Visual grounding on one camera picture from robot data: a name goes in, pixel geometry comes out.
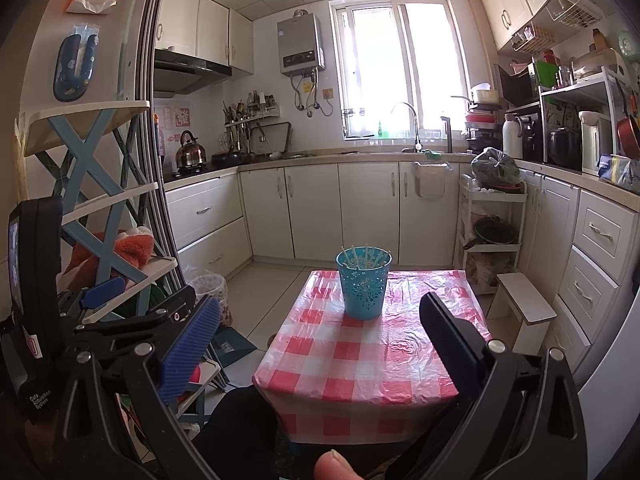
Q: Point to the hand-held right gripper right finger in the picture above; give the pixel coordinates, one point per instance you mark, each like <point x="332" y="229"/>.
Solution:
<point x="450" y="345"/>

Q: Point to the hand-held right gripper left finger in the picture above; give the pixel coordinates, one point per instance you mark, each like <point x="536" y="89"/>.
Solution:
<point x="192" y="350"/>

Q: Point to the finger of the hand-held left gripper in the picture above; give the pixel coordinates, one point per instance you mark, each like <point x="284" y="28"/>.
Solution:
<point x="102" y="292"/>
<point x="150" y="322"/>

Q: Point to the blue perforated plastic basket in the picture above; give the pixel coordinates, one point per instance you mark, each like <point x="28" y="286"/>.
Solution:
<point x="362" y="290"/>

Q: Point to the bunch of pale chopsticks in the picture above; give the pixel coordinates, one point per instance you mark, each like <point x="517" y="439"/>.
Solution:
<point x="365" y="260"/>

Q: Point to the person's right hand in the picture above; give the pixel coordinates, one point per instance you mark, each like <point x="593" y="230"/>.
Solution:
<point x="335" y="467"/>

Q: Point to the dark blue dustpan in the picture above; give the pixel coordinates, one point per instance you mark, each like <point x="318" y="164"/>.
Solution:
<point x="232" y="350"/>

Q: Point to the orange white cloth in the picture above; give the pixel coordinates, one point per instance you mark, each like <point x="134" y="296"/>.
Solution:
<point x="135" y="250"/>

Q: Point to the waste bin with clear bag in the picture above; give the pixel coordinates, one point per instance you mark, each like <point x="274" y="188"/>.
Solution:
<point x="210" y="290"/>

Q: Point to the clear plastic bag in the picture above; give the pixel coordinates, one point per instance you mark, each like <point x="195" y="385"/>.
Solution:
<point x="490" y="270"/>

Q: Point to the white wooden stool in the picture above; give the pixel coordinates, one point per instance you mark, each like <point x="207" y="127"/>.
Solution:
<point x="525" y="300"/>

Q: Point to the red white checkered tablecloth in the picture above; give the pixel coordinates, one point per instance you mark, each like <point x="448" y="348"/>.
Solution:
<point x="360" y="360"/>

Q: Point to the person's black trousers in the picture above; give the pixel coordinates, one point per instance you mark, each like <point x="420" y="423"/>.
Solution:
<point x="235" y="435"/>

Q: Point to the blue cream folding shelf rack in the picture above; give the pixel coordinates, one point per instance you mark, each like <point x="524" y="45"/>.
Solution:
<point x="80" y="170"/>

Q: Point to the black pan with glass lid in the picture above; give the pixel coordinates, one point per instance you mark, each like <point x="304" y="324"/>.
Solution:
<point x="495" y="232"/>

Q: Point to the cream stove base cabinet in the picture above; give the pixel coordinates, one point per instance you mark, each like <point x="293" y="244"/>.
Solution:
<point x="205" y="210"/>

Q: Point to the black gas stove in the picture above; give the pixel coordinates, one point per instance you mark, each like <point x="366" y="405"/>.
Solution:
<point x="190" y="172"/>

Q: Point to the white shelf trolley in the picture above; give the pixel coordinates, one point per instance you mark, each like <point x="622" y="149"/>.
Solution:
<point x="495" y="196"/>

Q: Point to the cream hanging waste bin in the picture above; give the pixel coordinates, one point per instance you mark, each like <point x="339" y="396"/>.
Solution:
<point x="430" y="182"/>

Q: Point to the steel kettle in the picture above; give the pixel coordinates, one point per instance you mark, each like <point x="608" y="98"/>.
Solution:
<point x="191" y="152"/>

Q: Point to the white appliance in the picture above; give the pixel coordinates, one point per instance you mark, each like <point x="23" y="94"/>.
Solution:
<point x="615" y="410"/>

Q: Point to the cream microwave base cabinet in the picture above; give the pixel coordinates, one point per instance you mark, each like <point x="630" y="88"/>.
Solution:
<point x="595" y="240"/>

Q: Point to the bagged green vegetables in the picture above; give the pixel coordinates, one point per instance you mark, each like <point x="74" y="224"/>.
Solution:
<point x="495" y="170"/>

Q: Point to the black frying pan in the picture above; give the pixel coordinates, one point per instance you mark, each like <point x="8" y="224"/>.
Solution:
<point x="227" y="159"/>

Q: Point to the cream sink base cabinet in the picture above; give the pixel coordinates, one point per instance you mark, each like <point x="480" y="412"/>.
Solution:
<point x="315" y="210"/>

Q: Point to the green cloth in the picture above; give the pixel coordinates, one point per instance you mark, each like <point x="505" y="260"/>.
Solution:
<point x="434" y="154"/>

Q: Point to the dark slim tap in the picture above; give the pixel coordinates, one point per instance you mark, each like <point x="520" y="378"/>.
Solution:
<point x="447" y="135"/>

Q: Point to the white thermos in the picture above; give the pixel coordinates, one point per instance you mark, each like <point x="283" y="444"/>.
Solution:
<point x="512" y="140"/>

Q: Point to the grey metal tray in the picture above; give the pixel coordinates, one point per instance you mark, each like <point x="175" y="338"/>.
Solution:
<point x="272" y="137"/>

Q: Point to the stack of pots and bowls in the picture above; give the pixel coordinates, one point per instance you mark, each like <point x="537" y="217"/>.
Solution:
<point x="480" y="120"/>

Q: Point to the chrome curved faucet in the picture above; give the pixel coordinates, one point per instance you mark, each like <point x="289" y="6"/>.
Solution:
<point x="413" y="120"/>

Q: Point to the black cooking pot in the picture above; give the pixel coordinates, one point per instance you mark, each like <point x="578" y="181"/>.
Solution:
<point x="565" y="147"/>

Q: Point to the black range hood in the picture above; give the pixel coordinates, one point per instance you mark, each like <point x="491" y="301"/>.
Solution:
<point x="185" y="72"/>

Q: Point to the blue wrapped packet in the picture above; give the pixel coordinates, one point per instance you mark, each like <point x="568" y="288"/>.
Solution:
<point x="620" y="167"/>

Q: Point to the white electric thermo pot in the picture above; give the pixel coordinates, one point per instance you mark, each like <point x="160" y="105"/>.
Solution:
<point x="595" y="145"/>

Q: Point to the black microwave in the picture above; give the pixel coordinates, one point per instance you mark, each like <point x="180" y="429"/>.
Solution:
<point x="517" y="87"/>

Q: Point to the red frying pan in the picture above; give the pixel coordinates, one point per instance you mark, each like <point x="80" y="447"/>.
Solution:
<point x="630" y="137"/>

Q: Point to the white countertop storage rack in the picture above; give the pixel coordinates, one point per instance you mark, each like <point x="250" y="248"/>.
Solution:
<point x="575" y="89"/>

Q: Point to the green box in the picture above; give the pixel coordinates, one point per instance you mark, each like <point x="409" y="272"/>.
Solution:
<point x="545" y="75"/>

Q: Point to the white framed window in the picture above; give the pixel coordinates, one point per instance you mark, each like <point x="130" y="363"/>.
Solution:
<point x="380" y="60"/>

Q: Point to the grey gas water heater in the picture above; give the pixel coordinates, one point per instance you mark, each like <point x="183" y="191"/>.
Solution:
<point x="300" y="42"/>

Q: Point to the pink wall stickers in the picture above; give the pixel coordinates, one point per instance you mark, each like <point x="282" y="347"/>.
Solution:
<point x="172" y="120"/>

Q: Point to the wall utensil rack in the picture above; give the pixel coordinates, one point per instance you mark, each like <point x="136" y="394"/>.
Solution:
<point x="242" y="115"/>

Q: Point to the beige wall socket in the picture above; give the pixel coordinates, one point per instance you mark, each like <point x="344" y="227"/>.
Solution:
<point x="328" y="94"/>

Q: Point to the cream wall cabinets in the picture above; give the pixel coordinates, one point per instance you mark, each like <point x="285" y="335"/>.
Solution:
<point x="215" y="30"/>
<point x="510" y="0"/>

